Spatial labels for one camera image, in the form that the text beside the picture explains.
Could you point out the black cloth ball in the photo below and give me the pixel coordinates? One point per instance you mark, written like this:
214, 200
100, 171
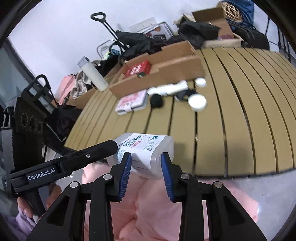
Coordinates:
156, 101

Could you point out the black equipment cart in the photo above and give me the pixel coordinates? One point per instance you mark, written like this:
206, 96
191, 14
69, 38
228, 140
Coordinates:
28, 127

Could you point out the white labelled plastic box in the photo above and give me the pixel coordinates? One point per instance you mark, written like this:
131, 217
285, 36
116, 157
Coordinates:
146, 151

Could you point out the blue bag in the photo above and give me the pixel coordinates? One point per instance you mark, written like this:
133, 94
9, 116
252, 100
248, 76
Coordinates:
246, 8

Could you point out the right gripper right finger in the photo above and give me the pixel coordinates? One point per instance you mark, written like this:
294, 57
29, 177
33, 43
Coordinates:
227, 219

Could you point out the black clothes pile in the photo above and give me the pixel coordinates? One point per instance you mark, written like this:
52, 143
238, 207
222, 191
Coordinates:
136, 44

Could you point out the white thermos bottle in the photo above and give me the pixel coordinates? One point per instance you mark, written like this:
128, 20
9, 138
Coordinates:
91, 72

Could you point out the red book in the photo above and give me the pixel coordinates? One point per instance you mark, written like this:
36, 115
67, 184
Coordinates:
140, 69

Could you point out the beige cloth pile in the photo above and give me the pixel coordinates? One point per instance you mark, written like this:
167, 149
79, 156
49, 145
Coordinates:
82, 85

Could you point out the open cardboard box background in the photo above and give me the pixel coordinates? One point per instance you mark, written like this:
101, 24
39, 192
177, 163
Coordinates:
217, 17

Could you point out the small white round jar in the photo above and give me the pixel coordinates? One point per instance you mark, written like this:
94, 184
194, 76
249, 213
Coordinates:
200, 82

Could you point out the black trolley handle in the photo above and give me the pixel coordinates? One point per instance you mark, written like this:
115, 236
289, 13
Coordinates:
101, 17

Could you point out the white wall socket strip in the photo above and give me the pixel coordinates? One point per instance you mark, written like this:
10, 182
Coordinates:
143, 25

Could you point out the large white round jar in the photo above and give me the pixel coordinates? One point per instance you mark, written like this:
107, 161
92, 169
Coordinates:
197, 102

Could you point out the black camera tripod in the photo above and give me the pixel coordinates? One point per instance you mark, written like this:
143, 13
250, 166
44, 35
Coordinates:
278, 41

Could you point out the large cardboard tray box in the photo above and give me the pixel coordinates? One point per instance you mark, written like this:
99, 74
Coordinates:
172, 64

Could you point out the pink white notebook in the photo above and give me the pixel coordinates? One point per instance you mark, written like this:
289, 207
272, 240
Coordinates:
133, 102

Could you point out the wicker ball lamp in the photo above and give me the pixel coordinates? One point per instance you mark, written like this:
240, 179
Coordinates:
230, 11

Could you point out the pink bag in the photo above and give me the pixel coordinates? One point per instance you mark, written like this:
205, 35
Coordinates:
65, 87

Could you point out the cardboard box left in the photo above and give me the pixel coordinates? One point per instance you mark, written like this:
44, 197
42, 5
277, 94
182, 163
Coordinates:
82, 100

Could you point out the pink quilted jacket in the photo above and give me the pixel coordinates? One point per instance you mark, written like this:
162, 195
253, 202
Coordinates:
146, 212

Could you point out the white spray bottle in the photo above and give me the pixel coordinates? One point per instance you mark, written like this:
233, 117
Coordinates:
168, 89

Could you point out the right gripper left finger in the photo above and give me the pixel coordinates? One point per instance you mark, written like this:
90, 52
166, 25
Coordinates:
65, 219

